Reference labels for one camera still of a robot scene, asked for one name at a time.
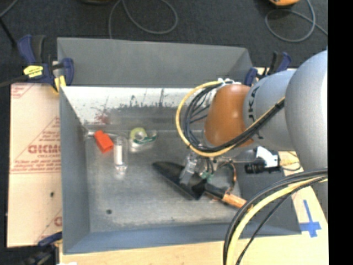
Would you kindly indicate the grey metal bin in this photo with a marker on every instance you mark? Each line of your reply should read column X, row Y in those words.
column 143, row 197

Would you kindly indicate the clear green tape dispenser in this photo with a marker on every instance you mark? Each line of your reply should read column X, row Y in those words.
column 140, row 138

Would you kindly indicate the clear plastic bottle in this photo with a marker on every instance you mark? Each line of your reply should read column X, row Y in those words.
column 120, row 153

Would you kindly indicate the orange-red small block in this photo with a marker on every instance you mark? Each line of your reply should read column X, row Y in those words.
column 103, row 142

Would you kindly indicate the brown cardboard board red print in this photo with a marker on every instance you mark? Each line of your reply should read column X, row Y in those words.
column 33, row 192

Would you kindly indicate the black cylinder on white bracket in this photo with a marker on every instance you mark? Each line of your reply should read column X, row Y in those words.
column 266, row 156

